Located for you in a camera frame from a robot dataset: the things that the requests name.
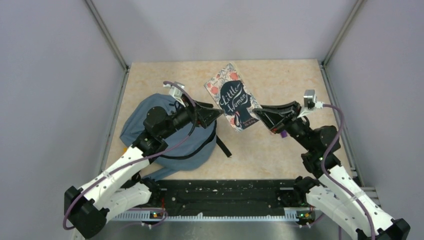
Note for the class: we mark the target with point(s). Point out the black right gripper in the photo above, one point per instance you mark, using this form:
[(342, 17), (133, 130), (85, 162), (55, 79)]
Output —
[(271, 118)]

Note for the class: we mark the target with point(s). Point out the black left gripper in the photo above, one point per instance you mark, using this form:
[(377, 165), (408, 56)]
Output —
[(206, 115)]

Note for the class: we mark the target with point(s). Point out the floral patterned small item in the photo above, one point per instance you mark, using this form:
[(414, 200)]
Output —
[(231, 95)]

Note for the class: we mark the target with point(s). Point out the blue grey backpack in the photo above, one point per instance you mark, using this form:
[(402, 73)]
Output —
[(185, 149)]

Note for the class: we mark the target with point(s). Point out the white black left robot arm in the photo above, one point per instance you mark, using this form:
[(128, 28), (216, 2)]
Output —
[(85, 207)]

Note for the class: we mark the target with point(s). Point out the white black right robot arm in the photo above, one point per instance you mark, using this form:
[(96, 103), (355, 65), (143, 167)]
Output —
[(331, 189)]

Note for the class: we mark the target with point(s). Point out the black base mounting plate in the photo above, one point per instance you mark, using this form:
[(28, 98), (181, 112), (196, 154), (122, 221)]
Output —
[(238, 184)]

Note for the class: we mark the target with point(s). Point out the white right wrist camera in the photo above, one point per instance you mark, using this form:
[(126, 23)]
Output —
[(310, 103)]

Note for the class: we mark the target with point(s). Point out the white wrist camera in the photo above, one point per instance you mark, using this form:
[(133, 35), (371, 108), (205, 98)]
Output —
[(175, 92), (310, 103)]

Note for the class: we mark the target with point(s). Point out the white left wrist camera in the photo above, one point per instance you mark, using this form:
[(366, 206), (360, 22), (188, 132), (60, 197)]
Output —
[(175, 92)]

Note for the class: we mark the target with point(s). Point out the aluminium front rail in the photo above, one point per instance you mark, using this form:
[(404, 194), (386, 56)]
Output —
[(210, 205)]

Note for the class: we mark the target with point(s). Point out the metal frame rail right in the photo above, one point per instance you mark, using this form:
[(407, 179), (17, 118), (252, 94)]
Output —
[(363, 74)]

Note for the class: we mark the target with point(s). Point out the metal frame rail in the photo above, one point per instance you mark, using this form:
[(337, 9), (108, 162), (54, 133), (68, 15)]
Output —
[(108, 67), (363, 74)]

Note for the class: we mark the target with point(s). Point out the metal frame rail left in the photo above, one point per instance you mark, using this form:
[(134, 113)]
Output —
[(108, 67)]

